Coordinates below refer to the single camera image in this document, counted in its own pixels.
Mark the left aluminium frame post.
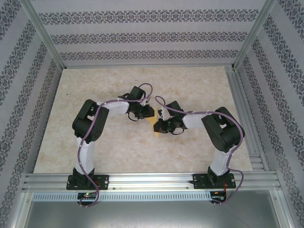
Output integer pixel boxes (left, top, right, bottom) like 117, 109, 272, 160
20, 0, 66, 70

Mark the left small controller board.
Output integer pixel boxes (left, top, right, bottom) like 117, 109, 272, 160
77, 192, 98, 200

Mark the long aluminium mounting rail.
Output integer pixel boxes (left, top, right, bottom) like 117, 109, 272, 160
22, 172, 280, 192

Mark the aluminium side rail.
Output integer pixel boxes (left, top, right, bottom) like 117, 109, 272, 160
224, 66, 270, 171

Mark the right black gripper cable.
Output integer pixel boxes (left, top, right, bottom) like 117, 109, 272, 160
169, 127, 185, 136

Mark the aluminium frame post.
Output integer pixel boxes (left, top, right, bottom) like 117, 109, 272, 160
232, 0, 278, 71
20, 0, 66, 70

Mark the grey metal sheet panel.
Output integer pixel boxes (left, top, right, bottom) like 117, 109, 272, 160
20, 191, 293, 228

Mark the thin aluminium back rail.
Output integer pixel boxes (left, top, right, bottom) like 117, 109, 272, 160
62, 63, 235, 70

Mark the slotted grey cable duct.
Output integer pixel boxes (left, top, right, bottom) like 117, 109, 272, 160
32, 191, 212, 202

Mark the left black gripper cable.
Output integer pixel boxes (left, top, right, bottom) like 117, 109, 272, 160
126, 111, 140, 122

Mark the yellow square paper sheet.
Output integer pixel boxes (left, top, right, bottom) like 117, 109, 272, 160
149, 107, 162, 139

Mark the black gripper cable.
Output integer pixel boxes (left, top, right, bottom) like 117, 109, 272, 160
126, 111, 140, 122
169, 127, 185, 136

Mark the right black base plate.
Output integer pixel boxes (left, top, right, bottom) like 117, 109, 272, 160
192, 173, 237, 190

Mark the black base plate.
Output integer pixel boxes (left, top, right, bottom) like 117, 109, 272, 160
66, 174, 110, 190
192, 173, 237, 190

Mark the right aluminium frame post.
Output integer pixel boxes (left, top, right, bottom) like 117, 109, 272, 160
232, 0, 278, 71

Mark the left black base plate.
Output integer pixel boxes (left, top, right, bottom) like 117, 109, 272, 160
66, 174, 110, 190

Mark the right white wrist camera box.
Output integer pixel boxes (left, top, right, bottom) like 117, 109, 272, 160
159, 106, 169, 120

